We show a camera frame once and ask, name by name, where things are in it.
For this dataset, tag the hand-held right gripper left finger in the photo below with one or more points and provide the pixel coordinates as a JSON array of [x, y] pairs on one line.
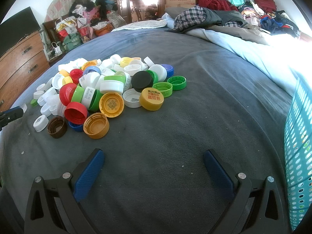
[[89, 175]]

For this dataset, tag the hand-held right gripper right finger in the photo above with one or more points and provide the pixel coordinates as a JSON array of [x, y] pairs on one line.
[[219, 175]]

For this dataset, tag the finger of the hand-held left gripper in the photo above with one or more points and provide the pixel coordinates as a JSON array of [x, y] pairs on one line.
[[9, 117]]

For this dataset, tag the pile of colourful bottle caps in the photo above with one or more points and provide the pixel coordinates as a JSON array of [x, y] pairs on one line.
[[109, 102]]

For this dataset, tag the turquoise perforated plastic basket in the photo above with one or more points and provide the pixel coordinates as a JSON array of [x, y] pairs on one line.
[[298, 151]]

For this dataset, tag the wooden dresser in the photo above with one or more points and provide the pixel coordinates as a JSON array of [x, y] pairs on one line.
[[19, 63]]

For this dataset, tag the grey bed blanket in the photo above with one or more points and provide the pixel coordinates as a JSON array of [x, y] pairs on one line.
[[170, 126]]

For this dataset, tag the white power strip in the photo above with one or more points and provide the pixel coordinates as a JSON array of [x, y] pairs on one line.
[[58, 51]]

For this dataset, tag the black television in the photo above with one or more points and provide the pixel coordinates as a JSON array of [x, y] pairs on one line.
[[17, 31]]

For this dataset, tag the heap of bags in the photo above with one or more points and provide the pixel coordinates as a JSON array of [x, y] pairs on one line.
[[80, 24]]

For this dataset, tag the white quilt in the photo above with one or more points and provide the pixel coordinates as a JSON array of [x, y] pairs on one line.
[[256, 53]]

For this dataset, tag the grey-brown bedding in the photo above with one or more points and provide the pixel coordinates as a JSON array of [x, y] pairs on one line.
[[238, 33]]

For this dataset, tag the white knitted blanket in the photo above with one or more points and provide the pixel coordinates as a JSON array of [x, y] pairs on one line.
[[141, 24]]

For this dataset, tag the wooden door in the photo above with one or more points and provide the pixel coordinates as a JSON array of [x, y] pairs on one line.
[[121, 2]]

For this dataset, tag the plaid lined grey jacket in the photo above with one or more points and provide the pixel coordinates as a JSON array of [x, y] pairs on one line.
[[187, 17]]

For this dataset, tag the wooden chair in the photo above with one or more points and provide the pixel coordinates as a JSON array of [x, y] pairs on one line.
[[138, 14]]

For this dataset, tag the heap of mixed clothes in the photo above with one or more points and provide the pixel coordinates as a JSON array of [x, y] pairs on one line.
[[268, 17]]

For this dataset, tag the red knitted garment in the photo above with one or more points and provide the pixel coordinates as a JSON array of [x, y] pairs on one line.
[[212, 3]]

